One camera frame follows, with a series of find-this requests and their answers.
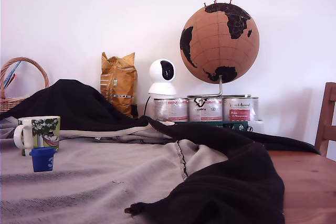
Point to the blue coffee capsule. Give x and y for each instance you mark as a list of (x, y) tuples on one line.
[(42, 159)]

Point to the yellow coffee bag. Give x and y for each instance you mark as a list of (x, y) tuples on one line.
[(120, 87)]

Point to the green illustrated coffee mug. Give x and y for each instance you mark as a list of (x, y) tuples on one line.
[(44, 132)]

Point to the silver tin can small text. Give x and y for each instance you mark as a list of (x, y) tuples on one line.
[(170, 110)]

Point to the black power adapter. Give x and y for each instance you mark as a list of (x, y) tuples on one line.
[(134, 111)]

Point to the silver tin can black logo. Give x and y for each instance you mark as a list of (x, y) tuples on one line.
[(206, 110)]

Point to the silver tin can red panel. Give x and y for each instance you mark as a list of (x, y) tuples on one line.
[(240, 110)]

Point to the cork globe on metal stand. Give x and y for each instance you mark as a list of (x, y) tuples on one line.
[(218, 43)]

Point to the black and grey hoodie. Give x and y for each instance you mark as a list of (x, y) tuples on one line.
[(236, 182)]

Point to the blue stick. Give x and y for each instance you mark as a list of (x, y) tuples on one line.
[(13, 70)]

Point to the red pen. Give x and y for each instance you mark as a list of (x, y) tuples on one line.
[(10, 79)]

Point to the wooden chair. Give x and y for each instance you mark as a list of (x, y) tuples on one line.
[(329, 129)]

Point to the white security camera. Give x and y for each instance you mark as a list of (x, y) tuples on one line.
[(160, 85)]

